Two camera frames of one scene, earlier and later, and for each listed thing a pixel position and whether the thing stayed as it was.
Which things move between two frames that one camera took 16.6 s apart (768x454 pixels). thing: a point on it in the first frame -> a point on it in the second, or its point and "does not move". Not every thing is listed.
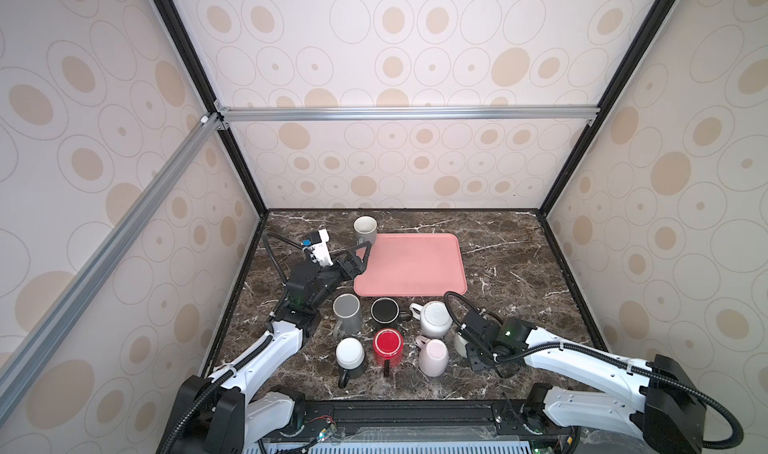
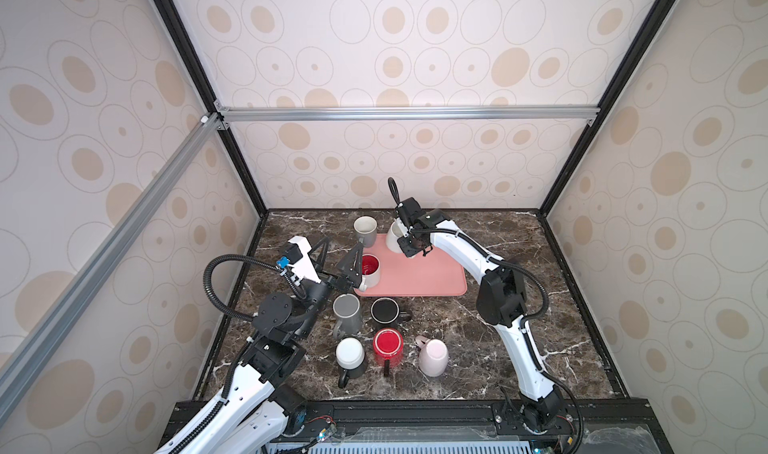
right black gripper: (472, 364) -> (406, 248)
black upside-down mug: (386, 310) does not move
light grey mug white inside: (365, 229) does not move
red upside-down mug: (389, 347) does not move
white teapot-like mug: (435, 318) -> (392, 236)
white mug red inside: (460, 345) -> (370, 271)
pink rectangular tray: (413, 265) does not move
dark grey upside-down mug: (347, 309) does not move
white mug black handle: (351, 359) does not move
